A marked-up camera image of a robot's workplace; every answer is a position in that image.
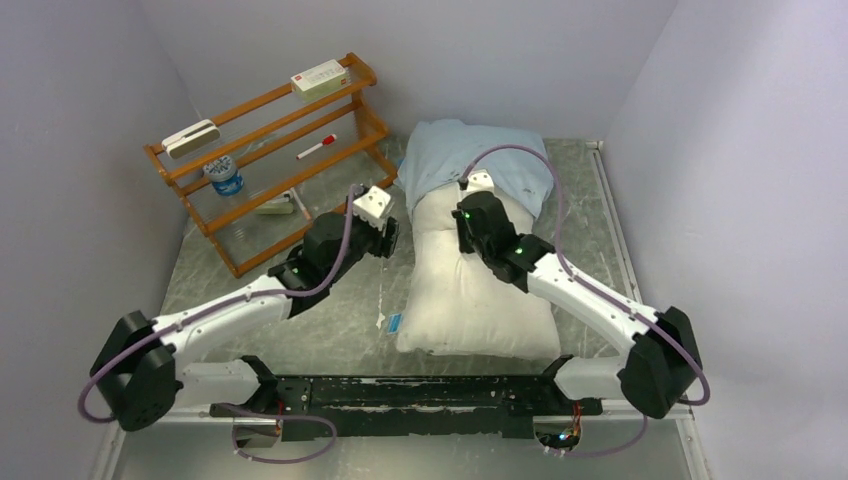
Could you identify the white eraser block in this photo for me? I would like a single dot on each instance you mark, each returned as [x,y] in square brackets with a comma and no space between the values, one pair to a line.
[190,139]

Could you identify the blue white pillow label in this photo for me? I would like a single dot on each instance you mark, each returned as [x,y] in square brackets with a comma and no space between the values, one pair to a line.
[394,322]

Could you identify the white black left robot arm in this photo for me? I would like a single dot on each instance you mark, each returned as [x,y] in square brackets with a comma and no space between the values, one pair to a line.
[149,366]

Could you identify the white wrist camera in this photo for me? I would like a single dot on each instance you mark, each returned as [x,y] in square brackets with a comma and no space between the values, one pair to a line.
[476,181]
[374,207]

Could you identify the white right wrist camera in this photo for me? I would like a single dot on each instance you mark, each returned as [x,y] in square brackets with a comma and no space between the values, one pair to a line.
[476,181]

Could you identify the white red box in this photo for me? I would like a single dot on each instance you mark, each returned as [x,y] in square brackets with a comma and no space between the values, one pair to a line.
[320,81]

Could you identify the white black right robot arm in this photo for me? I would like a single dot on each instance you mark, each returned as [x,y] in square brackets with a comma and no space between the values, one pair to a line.
[658,358]

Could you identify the orange wooden shelf rack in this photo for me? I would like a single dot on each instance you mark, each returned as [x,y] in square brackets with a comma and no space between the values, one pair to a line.
[263,136]

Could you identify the white pillow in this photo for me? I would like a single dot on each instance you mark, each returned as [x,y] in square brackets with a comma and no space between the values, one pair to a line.
[457,306]

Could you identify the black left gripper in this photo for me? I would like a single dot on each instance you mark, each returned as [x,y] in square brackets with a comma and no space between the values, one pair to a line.
[383,245]

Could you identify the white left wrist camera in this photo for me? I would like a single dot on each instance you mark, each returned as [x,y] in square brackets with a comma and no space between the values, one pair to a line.
[374,207]

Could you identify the blue lidded jar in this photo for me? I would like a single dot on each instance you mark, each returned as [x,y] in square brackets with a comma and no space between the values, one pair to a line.
[224,176]

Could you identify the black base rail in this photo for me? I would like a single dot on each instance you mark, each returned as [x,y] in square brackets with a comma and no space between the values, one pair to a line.
[313,407]

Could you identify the pink white pen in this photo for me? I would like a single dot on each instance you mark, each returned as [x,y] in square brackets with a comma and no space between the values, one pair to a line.
[300,204]

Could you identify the red white marker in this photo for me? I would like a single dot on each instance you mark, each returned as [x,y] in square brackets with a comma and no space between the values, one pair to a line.
[326,141]

